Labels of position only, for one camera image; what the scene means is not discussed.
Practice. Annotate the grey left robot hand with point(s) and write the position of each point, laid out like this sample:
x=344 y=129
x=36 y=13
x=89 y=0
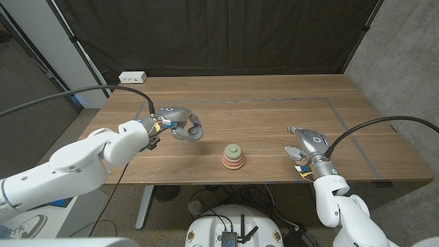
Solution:
x=175 y=115

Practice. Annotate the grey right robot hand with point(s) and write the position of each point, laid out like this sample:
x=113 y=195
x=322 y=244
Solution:
x=313 y=142

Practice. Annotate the grey toy disc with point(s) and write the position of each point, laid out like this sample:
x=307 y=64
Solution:
x=195 y=133

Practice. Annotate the green toy disc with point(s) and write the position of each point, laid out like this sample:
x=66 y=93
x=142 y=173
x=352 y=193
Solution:
x=233 y=151

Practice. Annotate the pink toy disc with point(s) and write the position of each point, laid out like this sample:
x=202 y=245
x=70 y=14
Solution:
x=233 y=161

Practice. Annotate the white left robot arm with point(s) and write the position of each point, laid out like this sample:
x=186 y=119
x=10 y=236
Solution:
x=68 y=168

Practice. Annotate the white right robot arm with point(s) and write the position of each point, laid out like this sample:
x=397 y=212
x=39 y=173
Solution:
x=346 y=212

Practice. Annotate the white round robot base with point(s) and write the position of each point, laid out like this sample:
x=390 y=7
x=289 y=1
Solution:
x=205 y=226

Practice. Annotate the large orange toy disc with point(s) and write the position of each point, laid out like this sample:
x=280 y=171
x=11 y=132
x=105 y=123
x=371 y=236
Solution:
x=233 y=168

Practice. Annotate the white power strip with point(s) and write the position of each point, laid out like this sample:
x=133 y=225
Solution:
x=132 y=77

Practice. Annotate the black round floor fan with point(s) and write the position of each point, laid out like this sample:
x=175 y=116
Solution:
x=167 y=193

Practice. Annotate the grey round floor object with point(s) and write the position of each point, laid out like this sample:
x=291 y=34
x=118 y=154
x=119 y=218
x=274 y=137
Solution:
x=195 y=207

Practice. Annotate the black box on floor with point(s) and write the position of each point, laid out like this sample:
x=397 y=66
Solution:
x=298 y=239

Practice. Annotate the black backdrop stand pole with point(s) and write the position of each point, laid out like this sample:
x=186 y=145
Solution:
x=366 y=28
x=72 y=38

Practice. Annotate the grey radio module with antennas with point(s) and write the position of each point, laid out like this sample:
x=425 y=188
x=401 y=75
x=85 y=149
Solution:
x=229 y=237

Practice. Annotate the white floor platform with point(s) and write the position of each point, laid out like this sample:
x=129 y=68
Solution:
x=85 y=209

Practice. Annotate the blue foot pedal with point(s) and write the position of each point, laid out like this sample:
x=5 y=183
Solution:
x=58 y=202

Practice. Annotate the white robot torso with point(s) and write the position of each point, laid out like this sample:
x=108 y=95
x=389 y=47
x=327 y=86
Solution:
x=68 y=243

